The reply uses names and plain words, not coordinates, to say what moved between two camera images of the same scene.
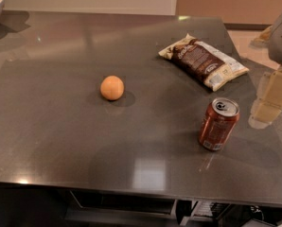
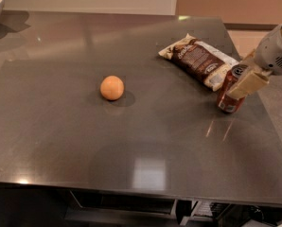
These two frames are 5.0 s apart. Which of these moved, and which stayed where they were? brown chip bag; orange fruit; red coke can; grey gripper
Moved: grey gripper; red coke can
Stayed: brown chip bag; orange fruit
